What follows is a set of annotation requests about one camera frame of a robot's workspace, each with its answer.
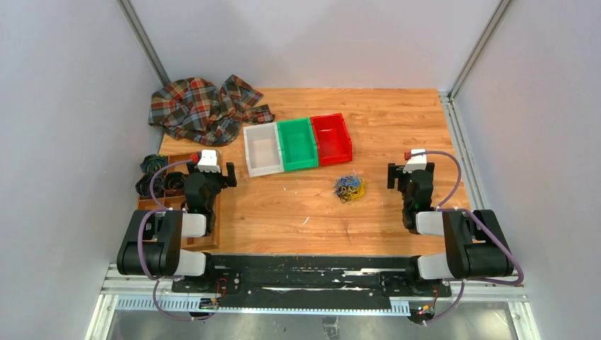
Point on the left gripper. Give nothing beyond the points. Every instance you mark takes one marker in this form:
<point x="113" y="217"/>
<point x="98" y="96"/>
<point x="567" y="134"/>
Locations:
<point x="225" y="181"/>

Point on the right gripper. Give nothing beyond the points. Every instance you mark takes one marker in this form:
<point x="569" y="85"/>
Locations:
<point x="396" y="171"/>

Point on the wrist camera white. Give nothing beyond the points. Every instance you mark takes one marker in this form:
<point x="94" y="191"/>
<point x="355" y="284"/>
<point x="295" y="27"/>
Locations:
<point x="416" y="159"/>
<point x="209" y="161"/>

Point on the red plastic bin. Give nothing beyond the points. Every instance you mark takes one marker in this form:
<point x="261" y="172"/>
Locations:
<point x="332" y="139"/>

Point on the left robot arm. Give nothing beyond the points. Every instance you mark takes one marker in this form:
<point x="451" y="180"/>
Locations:
<point x="152" y="242"/>

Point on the aluminium front rail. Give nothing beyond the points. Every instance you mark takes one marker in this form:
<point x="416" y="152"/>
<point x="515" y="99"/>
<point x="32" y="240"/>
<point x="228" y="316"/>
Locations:
<point x="125" y="310"/>

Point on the white plastic bin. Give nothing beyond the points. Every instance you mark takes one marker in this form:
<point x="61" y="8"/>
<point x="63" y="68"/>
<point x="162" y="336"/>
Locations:
<point x="263" y="150"/>

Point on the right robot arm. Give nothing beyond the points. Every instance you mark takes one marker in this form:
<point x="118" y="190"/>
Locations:
<point x="474" y="244"/>

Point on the wooden divided tray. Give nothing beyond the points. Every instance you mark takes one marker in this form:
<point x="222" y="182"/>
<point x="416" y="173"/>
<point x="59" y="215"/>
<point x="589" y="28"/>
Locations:
<point x="162" y="184"/>

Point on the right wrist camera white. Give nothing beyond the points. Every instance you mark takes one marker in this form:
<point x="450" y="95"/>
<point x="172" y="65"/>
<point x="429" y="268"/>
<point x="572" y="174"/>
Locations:
<point x="416" y="159"/>

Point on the plaid cloth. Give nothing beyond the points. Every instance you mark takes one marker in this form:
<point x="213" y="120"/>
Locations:
<point x="195" y="109"/>

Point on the green plastic bin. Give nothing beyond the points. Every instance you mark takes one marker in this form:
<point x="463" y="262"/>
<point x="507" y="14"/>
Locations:
<point x="298" y="146"/>

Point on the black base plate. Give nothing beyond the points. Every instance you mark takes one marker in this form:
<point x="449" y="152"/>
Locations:
<point x="315" y="283"/>

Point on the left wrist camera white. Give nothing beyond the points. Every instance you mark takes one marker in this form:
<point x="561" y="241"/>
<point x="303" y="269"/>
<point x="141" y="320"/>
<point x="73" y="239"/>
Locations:
<point x="209" y="161"/>

